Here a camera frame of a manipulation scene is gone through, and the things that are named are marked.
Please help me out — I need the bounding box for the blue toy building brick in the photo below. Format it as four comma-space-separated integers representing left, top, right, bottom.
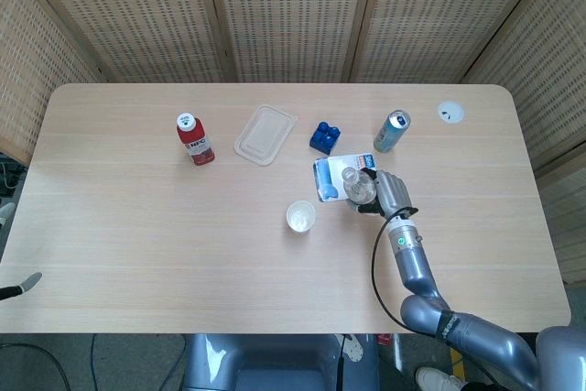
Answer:
309, 121, 343, 155

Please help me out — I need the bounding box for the black floor cable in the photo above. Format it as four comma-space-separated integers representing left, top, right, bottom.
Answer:
0, 341, 74, 391

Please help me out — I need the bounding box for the transparent plastic water bottle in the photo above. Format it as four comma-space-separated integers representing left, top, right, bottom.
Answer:
341, 166, 379, 206

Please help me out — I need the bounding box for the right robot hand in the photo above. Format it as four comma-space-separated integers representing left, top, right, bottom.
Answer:
347, 168, 419, 220

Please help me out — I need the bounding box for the small white paper cup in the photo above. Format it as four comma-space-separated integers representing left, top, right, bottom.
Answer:
286, 200, 317, 234

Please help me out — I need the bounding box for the woven folding screen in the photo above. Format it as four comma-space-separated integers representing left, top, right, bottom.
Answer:
0, 0, 586, 285

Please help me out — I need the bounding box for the white round cable grommet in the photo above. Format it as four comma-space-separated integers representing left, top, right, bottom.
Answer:
437, 100, 467, 125

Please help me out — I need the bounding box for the blue white card package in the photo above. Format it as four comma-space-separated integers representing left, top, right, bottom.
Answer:
312, 150, 381, 203

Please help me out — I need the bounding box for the light blue drink can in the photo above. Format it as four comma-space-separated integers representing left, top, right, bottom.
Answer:
373, 109, 412, 154

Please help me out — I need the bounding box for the blue floor cable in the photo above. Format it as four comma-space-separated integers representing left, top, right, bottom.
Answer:
89, 332, 109, 391

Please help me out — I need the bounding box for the red juice bottle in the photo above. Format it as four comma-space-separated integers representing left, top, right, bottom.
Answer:
176, 112, 216, 168

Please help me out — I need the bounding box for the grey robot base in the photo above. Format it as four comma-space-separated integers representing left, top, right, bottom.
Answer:
181, 332, 381, 391

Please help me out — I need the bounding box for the beige plastic container lid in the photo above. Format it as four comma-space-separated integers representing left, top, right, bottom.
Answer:
233, 103, 298, 166

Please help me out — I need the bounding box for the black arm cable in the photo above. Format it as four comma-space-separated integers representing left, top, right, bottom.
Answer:
370, 207, 500, 391

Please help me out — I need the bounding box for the white shoe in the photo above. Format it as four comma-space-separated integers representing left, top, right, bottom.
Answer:
415, 365, 463, 391

